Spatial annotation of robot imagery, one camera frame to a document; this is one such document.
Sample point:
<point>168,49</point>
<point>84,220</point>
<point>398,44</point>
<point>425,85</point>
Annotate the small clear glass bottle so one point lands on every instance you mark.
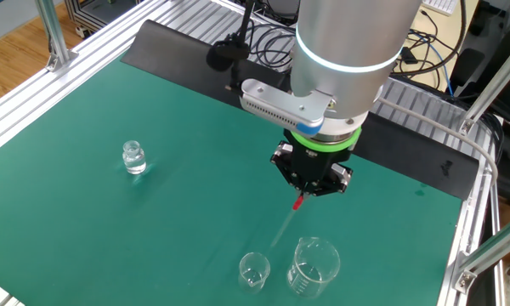
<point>134,163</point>

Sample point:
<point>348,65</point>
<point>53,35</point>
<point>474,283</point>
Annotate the black table mat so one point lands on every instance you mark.
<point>408,157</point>

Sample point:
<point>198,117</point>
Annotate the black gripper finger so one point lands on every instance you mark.
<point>333,183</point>
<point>287,166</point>

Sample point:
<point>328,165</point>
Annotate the aluminium frame post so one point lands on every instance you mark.
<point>493,251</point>
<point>53,34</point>
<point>493,85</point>

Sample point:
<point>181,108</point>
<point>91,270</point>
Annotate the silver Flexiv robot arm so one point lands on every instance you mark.
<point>348,51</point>

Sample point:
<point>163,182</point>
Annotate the aluminium table edge rail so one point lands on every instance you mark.
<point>34,98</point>
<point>455,263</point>

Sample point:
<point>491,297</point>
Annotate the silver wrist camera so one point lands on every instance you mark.
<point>280,106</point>

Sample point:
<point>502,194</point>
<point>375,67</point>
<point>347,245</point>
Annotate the white computer keyboard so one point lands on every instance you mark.
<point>442,5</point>

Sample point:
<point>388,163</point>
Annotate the beige desk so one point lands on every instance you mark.
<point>463,30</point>

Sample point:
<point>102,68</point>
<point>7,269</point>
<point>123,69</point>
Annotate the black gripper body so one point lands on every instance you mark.
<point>319,163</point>

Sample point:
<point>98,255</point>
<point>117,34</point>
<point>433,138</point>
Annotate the glass dropper with red bulb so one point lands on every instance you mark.
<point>297,203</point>

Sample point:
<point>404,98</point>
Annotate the large glass beaker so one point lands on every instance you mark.
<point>306,285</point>

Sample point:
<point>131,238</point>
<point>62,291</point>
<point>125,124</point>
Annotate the black white striped cabinet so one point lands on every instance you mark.
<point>89,13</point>

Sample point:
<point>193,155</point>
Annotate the green table mat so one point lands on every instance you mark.
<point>153,212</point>

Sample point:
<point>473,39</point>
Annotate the small glass beaker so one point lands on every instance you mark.
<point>253,280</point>

